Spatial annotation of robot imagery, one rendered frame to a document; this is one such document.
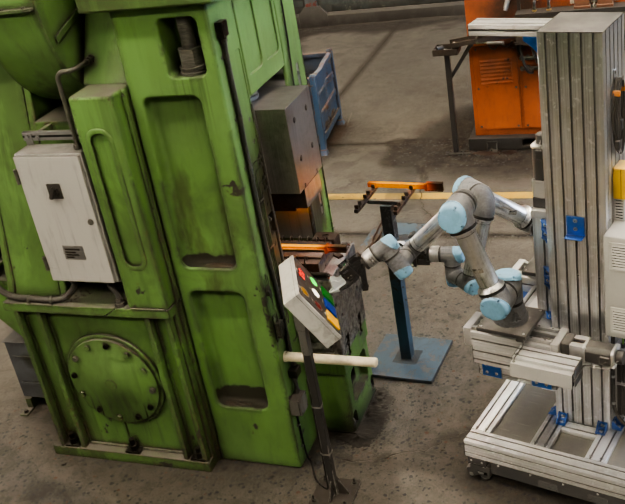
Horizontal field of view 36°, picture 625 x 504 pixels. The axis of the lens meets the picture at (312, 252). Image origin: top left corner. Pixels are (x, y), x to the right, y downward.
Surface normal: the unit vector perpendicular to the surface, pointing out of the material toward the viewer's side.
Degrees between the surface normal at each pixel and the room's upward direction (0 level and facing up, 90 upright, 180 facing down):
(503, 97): 90
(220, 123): 89
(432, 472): 0
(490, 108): 90
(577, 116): 90
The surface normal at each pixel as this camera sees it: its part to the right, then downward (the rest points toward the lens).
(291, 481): -0.16, -0.87
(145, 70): -0.33, 0.47
